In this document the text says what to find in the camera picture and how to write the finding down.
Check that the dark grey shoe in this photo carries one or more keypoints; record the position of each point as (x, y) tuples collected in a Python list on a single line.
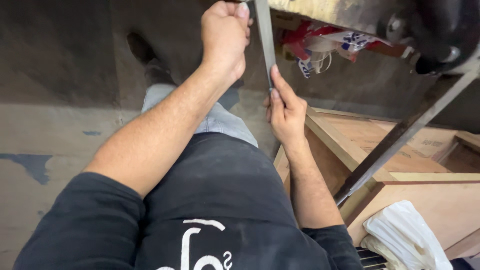
[(157, 73)]

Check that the grey metal bar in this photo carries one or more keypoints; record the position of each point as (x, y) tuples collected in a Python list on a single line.
[(264, 37)]

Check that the person's left hand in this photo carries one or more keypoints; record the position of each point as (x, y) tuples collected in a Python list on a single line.
[(221, 41)]

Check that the black ribbed object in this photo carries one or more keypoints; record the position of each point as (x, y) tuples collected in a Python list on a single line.
[(372, 259)]

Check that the white plastic bag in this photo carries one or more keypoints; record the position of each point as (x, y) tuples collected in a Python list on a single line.
[(405, 236)]

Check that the light grey jeans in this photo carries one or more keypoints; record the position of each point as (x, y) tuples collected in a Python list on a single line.
[(219, 120)]

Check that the grey metal frame leg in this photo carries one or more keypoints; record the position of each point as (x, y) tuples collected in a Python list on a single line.
[(405, 133)]

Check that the black printed shirt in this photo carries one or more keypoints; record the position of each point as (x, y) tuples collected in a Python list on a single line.
[(225, 195)]

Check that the person's right hand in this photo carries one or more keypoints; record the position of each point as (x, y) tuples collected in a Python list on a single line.
[(288, 116)]

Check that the worn yellowish workbench top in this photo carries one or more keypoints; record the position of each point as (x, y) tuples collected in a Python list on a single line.
[(330, 11)]

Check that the heap of red white plastic bags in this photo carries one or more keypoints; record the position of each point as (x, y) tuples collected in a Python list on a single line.
[(322, 43)]

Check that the brown wooden cabinet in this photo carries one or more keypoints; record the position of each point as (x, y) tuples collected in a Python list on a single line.
[(423, 202)]

